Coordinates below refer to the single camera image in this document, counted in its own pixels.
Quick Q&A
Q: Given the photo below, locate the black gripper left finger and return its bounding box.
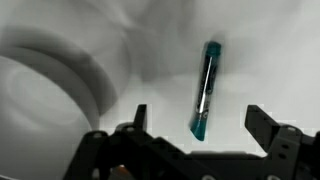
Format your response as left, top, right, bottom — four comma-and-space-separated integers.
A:
132, 103, 149, 133

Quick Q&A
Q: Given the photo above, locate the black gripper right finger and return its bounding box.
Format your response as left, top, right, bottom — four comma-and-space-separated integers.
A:
244, 104, 281, 153

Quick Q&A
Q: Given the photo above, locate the teal marker pen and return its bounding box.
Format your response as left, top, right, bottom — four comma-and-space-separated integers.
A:
188, 40, 224, 143

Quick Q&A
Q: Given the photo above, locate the grey metal bowl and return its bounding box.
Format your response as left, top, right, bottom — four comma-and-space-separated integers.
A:
0, 25, 132, 180

